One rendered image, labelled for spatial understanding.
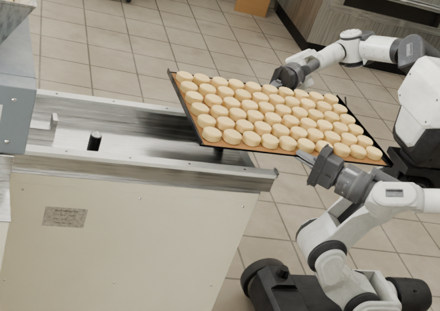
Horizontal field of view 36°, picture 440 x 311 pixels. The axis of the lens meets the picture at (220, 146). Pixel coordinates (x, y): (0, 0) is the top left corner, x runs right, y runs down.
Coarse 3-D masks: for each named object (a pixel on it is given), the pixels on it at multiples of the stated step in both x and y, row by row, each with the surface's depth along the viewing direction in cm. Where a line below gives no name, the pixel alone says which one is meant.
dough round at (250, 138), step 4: (244, 132) 182; (248, 132) 183; (252, 132) 184; (244, 136) 181; (248, 136) 181; (252, 136) 182; (256, 136) 183; (244, 140) 181; (248, 140) 180; (252, 140) 180; (256, 140) 181; (260, 140) 182; (248, 144) 181; (252, 144) 181; (256, 144) 181
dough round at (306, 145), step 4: (300, 140) 189; (304, 140) 189; (308, 140) 190; (300, 144) 187; (304, 144) 187; (308, 144) 188; (312, 144) 189; (300, 148) 187; (304, 148) 187; (308, 148) 187; (312, 148) 187; (308, 152) 187
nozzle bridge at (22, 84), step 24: (24, 24) 158; (0, 48) 145; (24, 48) 148; (0, 72) 136; (24, 72) 139; (0, 96) 134; (24, 96) 135; (0, 120) 137; (24, 120) 138; (0, 144) 140; (24, 144) 141
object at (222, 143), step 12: (180, 84) 200; (204, 96) 198; (240, 108) 199; (216, 120) 188; (264, 120) 197; (300, 120) 204; (204, 144) 175; (216, 144) 176; (228, 144) 178; (240, 144) 180; (348, 156) 194
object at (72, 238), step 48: (48, 144) 181; (96, 144) 182; (144, 144) 196; (192, 144) 205; (48, 192) 173; (96, 192) 177; (144, 192) 181; (192, 192) 186; (240, 192) 191; (48, 240) 182; (96, 240) 186; (144, 240) 191; (192, 240) 196; (0, 288) 186; (48, 288) 191; (96, 288) 196; (144, 288) 202; (192, 288) 207
